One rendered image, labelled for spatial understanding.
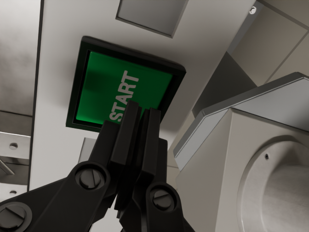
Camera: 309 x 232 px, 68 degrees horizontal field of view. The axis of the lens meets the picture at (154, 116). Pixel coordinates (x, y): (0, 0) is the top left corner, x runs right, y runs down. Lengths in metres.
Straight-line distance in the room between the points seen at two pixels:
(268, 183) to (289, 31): 1.12
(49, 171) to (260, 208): 0.29
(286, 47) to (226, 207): 1.20
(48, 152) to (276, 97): 0.32
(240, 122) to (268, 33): 1.03
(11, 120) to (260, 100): 0.32
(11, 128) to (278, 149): 0.35
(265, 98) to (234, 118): 0.06
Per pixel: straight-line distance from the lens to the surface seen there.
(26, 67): 0.23
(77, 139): 0.16
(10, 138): 0.25
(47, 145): 0.17
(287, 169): 0.39
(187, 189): 0.41
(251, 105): 0.37
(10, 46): 0.23
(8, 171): 0.31
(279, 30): 1.38
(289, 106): 0.41
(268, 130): 0.40
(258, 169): 0.37
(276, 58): 1.46
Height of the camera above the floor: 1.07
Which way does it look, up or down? 50 degrees down
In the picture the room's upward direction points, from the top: 169 degrees clockwise
